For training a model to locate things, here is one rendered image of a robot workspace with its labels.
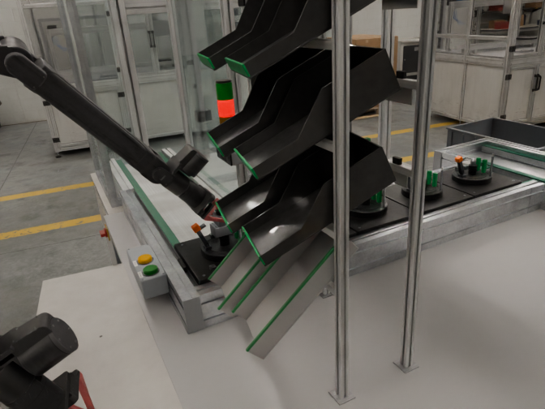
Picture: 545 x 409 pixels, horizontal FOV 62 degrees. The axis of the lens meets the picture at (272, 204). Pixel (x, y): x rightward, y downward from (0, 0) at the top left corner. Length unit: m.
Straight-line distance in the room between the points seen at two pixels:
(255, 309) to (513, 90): 5.50
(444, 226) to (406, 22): 9.79
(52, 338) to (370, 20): 10.27
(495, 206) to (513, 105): 4.61
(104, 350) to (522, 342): 0.99
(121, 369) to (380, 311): 0.65
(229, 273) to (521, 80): 5.50
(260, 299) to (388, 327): 0.36
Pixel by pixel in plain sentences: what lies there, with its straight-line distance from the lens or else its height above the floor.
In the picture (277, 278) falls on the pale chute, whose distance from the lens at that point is 0.98.
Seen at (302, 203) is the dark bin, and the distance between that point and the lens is 0.91.
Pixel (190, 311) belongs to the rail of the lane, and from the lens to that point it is 1.18.
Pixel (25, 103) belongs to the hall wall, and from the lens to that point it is 9.31.
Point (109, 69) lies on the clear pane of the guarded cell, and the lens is 2.47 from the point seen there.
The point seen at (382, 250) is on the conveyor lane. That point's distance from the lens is 1.42.
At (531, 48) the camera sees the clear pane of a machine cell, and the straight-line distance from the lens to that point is 6.31.
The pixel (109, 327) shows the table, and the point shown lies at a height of 0.86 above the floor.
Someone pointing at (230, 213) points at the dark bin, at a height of 1.20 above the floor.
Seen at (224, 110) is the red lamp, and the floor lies 1.33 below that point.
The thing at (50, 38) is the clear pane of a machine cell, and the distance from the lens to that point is 6.37.
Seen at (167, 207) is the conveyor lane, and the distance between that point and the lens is 1.82.
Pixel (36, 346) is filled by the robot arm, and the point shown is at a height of 1.20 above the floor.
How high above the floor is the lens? 1.60
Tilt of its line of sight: 23 degrees down
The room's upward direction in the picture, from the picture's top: 4 degrees counter-clockwise
